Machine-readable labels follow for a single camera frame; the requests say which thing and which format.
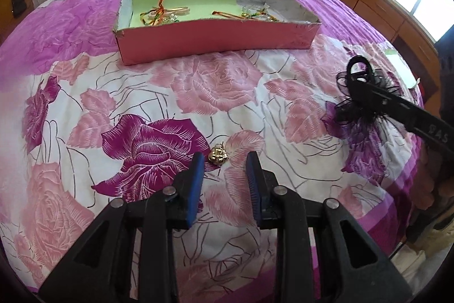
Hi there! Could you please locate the black lace hair bow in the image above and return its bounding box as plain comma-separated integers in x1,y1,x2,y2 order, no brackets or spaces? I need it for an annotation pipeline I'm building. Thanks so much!
322,55,403,145

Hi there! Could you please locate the multicolour braided cord bracelet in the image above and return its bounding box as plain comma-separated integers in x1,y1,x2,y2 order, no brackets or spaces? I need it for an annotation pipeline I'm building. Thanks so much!
138,0,179,27

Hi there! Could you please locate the wooden low cabinet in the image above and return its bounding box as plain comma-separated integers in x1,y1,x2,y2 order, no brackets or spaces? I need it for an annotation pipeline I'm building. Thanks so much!
340,0,440,103

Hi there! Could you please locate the pink floral bed quilt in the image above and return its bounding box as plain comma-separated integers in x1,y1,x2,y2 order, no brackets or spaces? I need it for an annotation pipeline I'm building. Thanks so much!
1,0,420,302

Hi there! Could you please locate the gold flower brooch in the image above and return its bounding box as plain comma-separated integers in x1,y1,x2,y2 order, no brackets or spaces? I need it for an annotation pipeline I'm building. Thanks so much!
209,142,228,166

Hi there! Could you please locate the light green felt liner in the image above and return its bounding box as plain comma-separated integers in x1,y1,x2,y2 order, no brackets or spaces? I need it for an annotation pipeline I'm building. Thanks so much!
130,0,243,28

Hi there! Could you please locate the pink hair clip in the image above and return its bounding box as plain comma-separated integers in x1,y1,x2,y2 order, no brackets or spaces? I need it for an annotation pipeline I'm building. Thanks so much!
155,7,190,18

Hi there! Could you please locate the pink cardboard box tray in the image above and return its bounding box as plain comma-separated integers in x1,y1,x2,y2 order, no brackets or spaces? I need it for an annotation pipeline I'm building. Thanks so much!
113,0,321,65

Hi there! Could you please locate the black hanging bag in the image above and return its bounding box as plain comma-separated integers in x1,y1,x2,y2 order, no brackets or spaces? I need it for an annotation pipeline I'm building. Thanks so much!
12,0,28,18

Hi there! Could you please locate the crystal bead bracelet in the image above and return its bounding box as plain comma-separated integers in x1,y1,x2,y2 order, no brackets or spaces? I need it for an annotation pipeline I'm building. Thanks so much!
241,4,278,22

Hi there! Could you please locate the red cord bead bracelet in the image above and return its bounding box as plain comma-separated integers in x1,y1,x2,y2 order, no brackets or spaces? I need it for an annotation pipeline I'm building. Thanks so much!
211,10,281,23

